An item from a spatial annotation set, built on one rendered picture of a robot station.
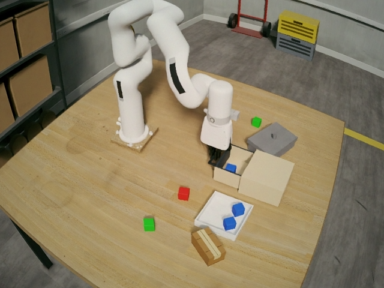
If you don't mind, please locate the blue block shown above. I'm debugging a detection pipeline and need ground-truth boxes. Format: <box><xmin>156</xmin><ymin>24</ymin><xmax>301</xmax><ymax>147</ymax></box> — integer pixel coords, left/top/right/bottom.
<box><xmin>223</xmin><ymin>217</ymin><xmax>236</xmax><ymax>231</ymax></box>
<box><xmin>225</xmin><ymin>163</ymin><xmax>237</xmax><ymax>173</ymax></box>
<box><xmin>232</xmin><ymin>202</ymin><xmax>245</xmax><ymax>217</ymax></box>

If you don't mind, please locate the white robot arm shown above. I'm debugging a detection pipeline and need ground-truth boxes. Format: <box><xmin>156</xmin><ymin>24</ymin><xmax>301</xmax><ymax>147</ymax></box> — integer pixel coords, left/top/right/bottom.
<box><xmin>108</xmin><ymin>0</ymin><xmax>240</xmax><ymax>143</ymax></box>

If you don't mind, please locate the red block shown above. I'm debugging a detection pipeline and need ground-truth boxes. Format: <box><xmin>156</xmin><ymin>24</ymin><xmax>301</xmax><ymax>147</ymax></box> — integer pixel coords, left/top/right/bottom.
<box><xmin>178</xmin><ymin>187</ymin><xmax>190</xmax><ymax>201</ymax></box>

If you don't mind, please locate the green block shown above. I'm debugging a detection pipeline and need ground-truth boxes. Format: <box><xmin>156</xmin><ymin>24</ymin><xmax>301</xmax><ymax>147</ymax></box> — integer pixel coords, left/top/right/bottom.
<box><xmin>143</xmin><ymin>218</ymin><xmax>155</xmax><ymax>232</ymax></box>
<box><xmin>252</xmin><ymin>116</ymin><xmax>262</xmax><ymax>128</ymax></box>

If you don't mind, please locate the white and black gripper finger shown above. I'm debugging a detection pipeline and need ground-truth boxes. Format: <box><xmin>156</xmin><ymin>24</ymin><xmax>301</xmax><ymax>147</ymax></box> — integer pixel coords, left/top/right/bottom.
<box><xmin>214</xmin><ymin>142</ymin><xmax>232</xmax><ymax>161</ymax></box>
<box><xmin>207</xmin><ymin>145</ymin><xmax>216</xmax><ymax>159</ymax></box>

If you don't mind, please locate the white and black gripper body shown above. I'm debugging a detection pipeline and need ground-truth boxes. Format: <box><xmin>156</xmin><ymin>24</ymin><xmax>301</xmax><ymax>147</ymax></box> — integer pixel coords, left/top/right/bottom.
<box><xmin>200</xmin><ymin>116</ymin><xmax>233</xmax><ymax>150</ymax></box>

